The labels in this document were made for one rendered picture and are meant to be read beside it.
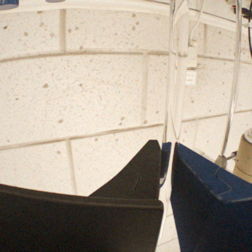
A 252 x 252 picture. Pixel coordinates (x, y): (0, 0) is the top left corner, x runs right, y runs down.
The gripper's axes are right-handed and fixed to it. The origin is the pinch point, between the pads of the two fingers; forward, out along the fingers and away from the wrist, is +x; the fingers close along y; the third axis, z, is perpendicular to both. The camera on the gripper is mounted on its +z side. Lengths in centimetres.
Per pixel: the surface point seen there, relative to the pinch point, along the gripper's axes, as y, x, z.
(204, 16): -19, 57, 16
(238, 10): -23, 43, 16
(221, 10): -26, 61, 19
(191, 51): -15, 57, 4
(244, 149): -23.7, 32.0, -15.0
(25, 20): 27.1, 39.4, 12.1
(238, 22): -23, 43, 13
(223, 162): -24, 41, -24
